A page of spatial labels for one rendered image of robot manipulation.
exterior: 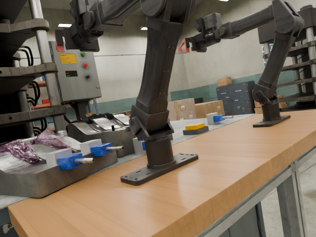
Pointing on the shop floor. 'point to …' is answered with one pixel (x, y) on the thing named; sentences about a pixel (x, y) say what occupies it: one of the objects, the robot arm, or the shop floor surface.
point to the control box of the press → (75, 78)
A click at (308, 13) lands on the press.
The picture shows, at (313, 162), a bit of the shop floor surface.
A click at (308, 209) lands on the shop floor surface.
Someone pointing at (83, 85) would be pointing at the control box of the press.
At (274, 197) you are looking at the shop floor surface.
